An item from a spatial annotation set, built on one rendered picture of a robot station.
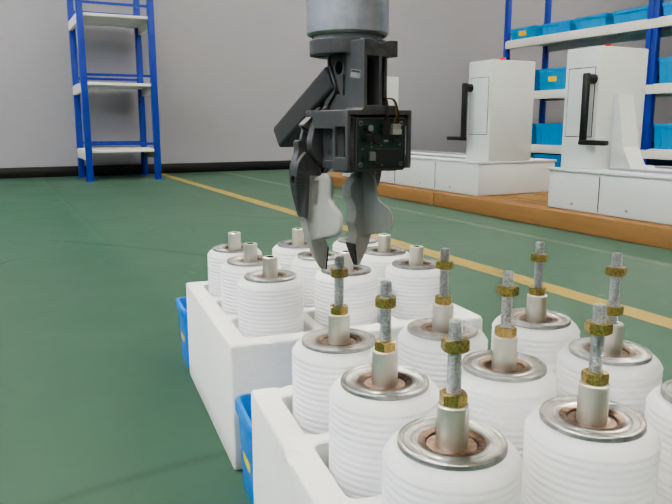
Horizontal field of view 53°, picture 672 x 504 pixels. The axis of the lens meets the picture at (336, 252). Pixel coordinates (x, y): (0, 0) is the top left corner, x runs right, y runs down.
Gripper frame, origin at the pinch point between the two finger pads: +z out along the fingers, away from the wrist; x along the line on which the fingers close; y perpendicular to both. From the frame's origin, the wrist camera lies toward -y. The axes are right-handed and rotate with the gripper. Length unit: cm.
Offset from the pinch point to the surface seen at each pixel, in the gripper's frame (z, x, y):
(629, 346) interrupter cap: 8.9, 22.5, 18.2
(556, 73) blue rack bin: -60, 515, -394
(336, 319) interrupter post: 6.5, -0.8, 1.3
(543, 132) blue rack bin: -3, 516, -407
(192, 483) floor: 34.3, -7.3, -23.8
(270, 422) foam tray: 16.4, -7.6, -0.2
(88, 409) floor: 34, -13, -56
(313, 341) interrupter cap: 8.9, -2.7, -0.1
